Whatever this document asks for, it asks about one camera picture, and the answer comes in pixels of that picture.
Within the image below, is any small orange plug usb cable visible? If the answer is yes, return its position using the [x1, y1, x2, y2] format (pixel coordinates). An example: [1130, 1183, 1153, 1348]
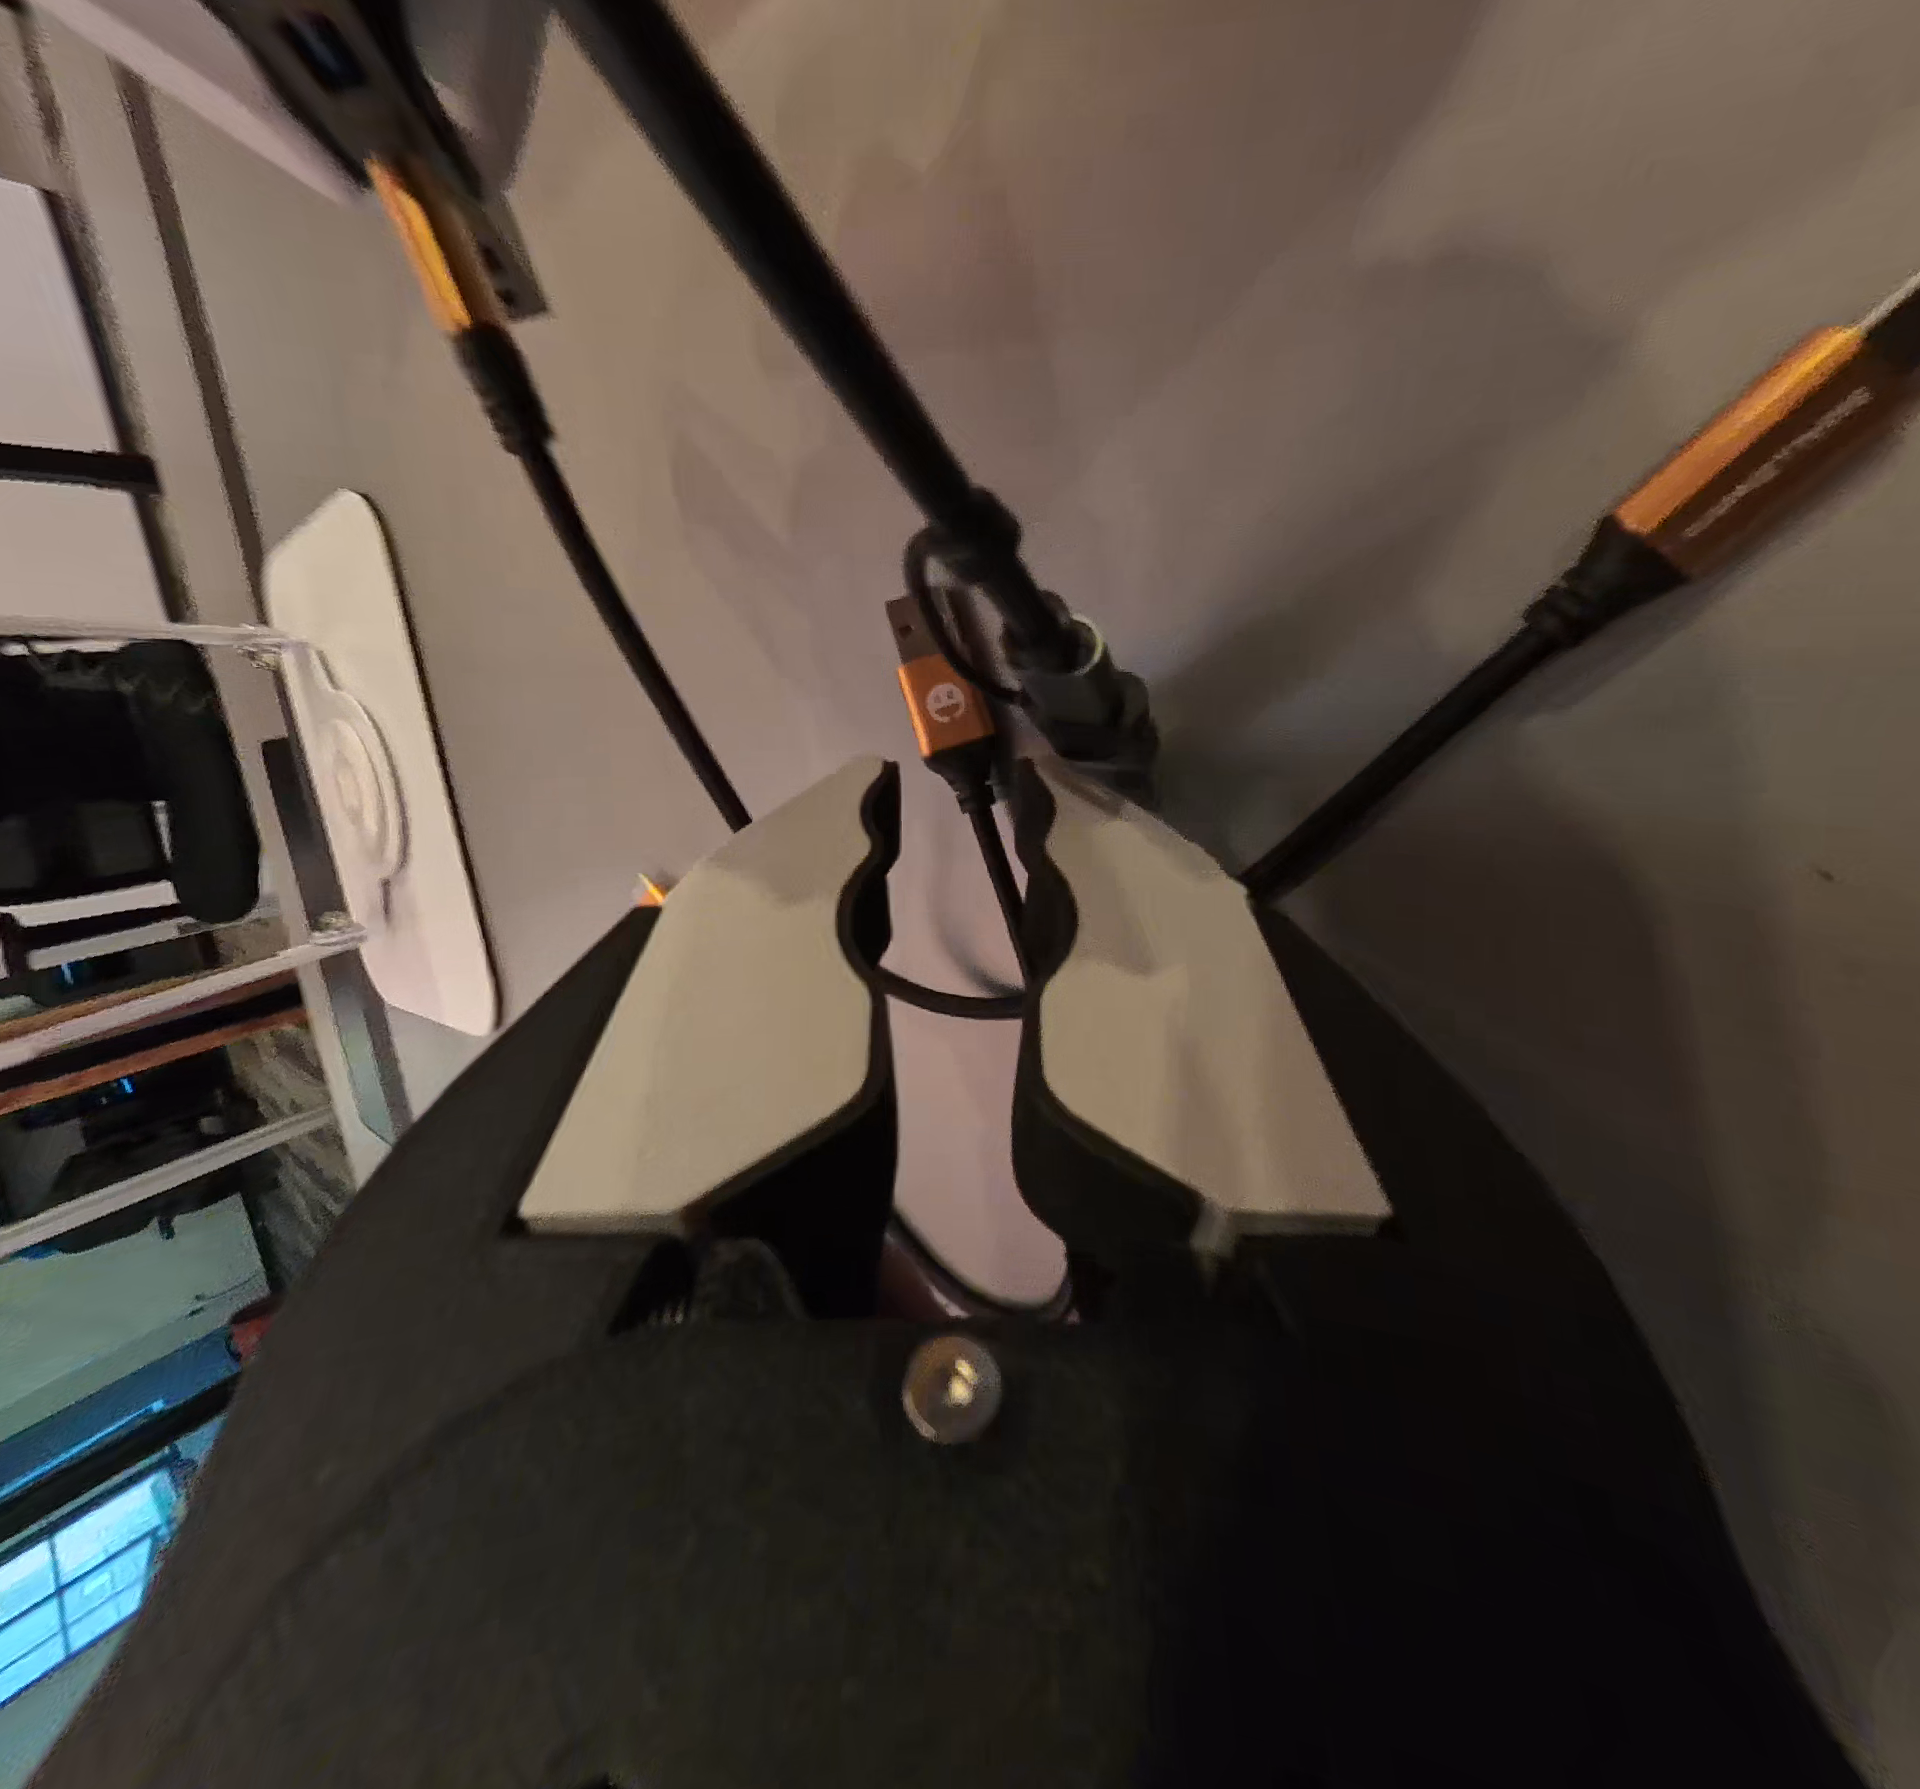
[870, 519, 1052, 1027]

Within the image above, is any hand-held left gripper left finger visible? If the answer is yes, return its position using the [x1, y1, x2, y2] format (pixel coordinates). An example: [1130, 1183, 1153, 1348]
[520, 756, 905, 1241]

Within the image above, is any black device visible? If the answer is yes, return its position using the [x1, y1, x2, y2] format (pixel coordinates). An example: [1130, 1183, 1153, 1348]
[0, 639, 263, 923]

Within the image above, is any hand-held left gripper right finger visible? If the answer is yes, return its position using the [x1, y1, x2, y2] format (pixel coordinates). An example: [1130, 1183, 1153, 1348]
[1014, 756, 1389, 1245]

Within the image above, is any clear acrylic holder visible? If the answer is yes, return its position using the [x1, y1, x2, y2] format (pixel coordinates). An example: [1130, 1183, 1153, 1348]
[0, 619, 372, 984]

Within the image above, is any white shelf rack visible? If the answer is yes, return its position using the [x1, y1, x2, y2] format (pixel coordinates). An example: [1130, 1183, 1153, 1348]
[0, 0, 414, 1264]

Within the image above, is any black hub cable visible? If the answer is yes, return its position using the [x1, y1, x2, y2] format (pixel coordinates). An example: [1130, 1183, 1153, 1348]
[504, 0, 1166, 808]

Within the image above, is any white flat pad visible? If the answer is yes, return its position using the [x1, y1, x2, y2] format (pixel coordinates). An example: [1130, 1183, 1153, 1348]
[263, 493, 499, 1039]

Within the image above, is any grey usb hub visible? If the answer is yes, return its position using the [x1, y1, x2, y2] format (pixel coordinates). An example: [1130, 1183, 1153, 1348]
[100, 0, 550, 318]

